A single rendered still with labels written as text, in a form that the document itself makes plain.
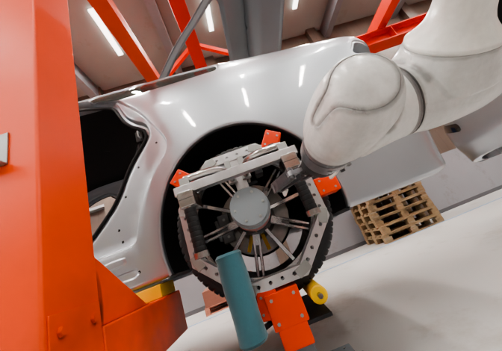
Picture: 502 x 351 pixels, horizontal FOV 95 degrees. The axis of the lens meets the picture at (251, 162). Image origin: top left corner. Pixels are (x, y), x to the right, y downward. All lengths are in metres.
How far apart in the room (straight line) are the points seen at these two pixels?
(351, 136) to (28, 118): 0.77
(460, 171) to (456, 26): 7.60
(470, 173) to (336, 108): 7.85
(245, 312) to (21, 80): 0.90
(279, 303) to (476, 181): 7.49
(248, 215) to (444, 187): 6.93
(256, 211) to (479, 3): 0.63
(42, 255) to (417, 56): 0.74
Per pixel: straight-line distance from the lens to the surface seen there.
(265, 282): 0.90
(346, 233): 6.01
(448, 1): 0.37
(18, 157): 0.78
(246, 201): 0.76
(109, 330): 0.79
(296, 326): 0.92
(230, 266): 0.78
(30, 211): 0.71
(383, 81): 0.28
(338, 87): 0.27
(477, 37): 0.38
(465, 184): 7.85
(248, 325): 0.80
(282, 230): 1.10
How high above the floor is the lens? 0.71
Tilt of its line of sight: 20 degrees up
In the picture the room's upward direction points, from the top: 21 degrees counter-clockwise
